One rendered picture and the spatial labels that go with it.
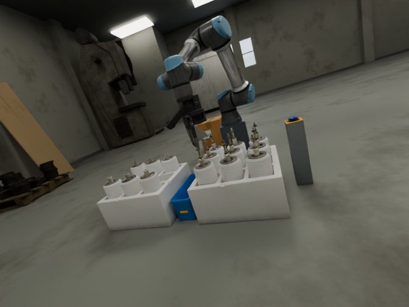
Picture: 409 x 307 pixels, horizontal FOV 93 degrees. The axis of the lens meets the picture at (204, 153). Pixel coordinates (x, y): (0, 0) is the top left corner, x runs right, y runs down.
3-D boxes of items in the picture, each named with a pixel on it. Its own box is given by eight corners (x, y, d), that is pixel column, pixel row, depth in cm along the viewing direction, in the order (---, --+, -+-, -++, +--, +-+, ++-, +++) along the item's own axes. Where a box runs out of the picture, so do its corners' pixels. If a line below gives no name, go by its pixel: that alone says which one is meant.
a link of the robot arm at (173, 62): (187, 53, 75) (173, 53, 69) (195, 82, 78) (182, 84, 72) (172, 61, 80) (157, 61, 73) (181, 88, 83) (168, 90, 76)
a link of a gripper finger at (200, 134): (210, 144, 80) (203, 122, 79) (198, 149, 78) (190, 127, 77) (208, 144, 83) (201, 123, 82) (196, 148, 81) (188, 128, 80)
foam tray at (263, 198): (216, 183, 123) (209, 158, 118) (281, 173, 109) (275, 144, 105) (198, 225, 88) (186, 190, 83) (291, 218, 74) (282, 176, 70)
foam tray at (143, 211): (147, 194, 141) (138, 172, 137) (196, 186, 128) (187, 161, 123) (110, 231, 106) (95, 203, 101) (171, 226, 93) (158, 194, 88)
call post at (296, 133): (295, 179, 100) (284, 121, 92) (310, 177, 97) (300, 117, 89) (297, 186, 93) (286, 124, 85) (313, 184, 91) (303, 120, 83)
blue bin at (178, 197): (196, 190, 122) (190, 173, 119) (212, 188, 118) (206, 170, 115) (176, 222, 95) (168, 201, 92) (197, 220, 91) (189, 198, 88)
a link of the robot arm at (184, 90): (174, 88, 72) (170, 90, 80) (178, 99, 74) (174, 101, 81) (192, 82, 74) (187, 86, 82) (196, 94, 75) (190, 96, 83)
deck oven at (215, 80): (235, 103, 781) (223, 53, 732) (237, 105, 675) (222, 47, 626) (201, 112, 810) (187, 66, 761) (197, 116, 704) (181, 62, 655)
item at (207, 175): (202, 199, 94) (191, 165, 89) (221, 192, 95) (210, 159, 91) (206, 209, 85) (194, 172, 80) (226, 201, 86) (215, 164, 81)
